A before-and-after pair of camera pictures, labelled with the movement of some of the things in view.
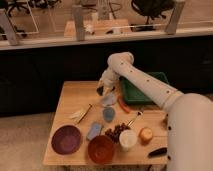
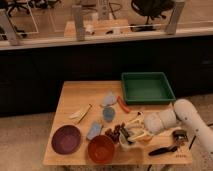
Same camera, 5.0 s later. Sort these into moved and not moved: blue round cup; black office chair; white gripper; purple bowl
Moved: white gripper
Not moved: black office chair; purple bowl; blue round cup
